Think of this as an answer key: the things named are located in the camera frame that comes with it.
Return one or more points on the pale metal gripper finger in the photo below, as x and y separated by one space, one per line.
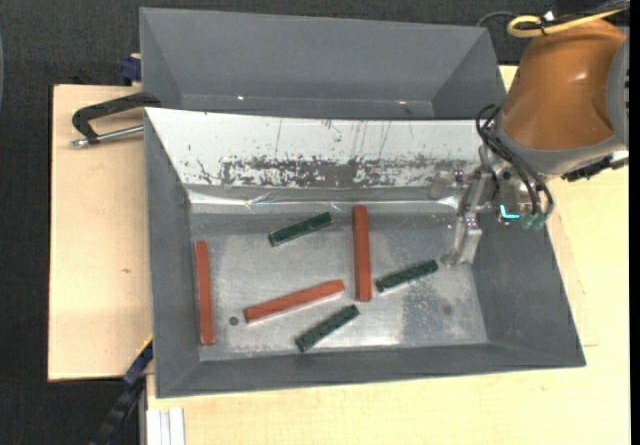
438 185
466 243

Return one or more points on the dark green flat block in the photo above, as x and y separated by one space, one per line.
406 276
327 328
300 229

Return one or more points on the red-brown flat block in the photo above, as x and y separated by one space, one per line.
295 302
361 253
204 293

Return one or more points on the grey metal bin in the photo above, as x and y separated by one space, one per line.
320 63

